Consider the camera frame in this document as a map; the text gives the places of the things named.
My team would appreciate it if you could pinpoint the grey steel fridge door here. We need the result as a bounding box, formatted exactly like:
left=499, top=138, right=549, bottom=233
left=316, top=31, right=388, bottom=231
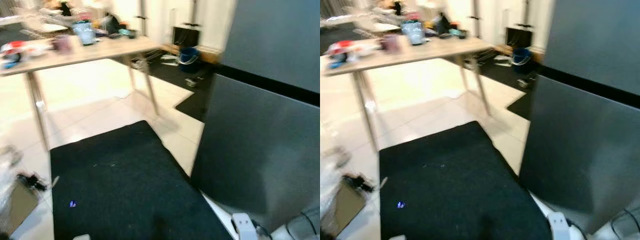
left=518, top=75, right=640, bottom=236
left=190, top=73, right=321, bottom=235

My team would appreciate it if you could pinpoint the black flat board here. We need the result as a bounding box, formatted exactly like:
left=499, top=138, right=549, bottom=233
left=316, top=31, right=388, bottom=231
left=505, top=26, right=534, bottom=50
left=172, top=25, right=202, bottom=49

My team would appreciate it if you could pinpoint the black floor mat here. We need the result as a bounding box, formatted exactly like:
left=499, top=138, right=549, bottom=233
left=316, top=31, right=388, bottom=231
left=49, top=120, right=235, bottom=240
left=378, top=120, right=553, bottom=240
left=175, top=90, right=208, bottom=122
left=506, top=91, right=535, bottom=121

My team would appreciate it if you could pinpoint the brown cardboard box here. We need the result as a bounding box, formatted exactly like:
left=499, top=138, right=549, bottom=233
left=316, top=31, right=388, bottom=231
left=0, top=179, right=40, bottom=237
left=330, top=177, right=368, bottom=236

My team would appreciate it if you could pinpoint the black crumpled bag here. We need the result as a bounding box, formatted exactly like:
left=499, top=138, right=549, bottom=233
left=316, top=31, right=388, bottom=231
left=342, top=173, right=376, bottom=193
left=16, top=172, right=49, bottom=192

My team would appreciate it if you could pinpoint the large black carpet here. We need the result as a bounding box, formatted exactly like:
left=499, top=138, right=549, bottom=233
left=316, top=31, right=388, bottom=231
left=445, top=50, right=543, bottom=91
left=112, top=49, right=221, bottom=91

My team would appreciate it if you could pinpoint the black stand pole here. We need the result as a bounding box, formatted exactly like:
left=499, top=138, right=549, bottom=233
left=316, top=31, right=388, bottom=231
left=515, top=0, right=536, bottom=28
left=182, top=0, right=205, bottom=28

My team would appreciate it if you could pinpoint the clear plastic container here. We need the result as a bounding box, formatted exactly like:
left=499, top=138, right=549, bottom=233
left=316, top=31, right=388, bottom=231
left=73, top=20, right=98, bottom=47
left=401, top=20, right=427, bottom=47

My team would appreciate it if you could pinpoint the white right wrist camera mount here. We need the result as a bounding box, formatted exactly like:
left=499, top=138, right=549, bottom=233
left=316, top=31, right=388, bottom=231
left=547, top=212, right=572, bottom=240
left=231, top=213, right=258, bottom=240

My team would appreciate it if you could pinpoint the light wooden table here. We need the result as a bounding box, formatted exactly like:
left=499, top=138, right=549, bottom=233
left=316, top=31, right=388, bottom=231
left=0, top=36, right=163, bottom=151
left=320, top=36, right=493, bottom=151

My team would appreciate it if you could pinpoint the blue plastic bucket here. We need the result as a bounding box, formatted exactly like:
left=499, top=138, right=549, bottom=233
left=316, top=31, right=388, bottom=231
left=178, top=47, right=202, bottom=74
left=510, top=47, right=533, bottom=74

